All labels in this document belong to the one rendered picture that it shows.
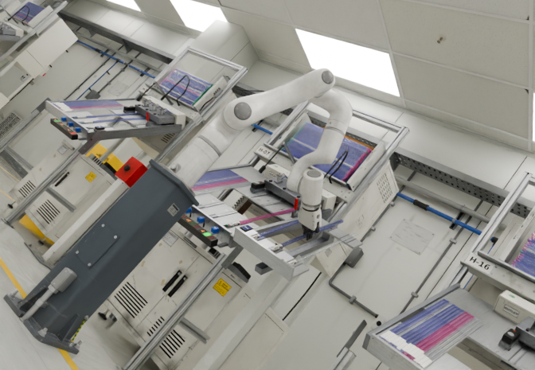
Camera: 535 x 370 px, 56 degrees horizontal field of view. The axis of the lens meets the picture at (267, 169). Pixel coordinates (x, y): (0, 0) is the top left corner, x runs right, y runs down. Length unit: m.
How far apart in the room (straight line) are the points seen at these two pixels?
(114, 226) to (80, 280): 0.22
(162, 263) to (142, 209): 0.99
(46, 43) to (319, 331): 4.58
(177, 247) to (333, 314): 1.72
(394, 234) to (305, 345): 1.15
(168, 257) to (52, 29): 4.34
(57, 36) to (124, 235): 5.04
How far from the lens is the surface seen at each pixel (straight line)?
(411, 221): 4.38
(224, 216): 2.49
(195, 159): 1.96
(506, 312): 2.40
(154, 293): 2.80
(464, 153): 4.71
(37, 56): 6.70
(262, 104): 2.04
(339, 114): 2.18
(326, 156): 2.12
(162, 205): 1.89
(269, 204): 2.70
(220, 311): 2.55
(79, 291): 1.90
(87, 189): 3.58
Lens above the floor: 0.46
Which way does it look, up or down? 15 degrees up
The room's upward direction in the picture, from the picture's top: 41 degrees clockwise
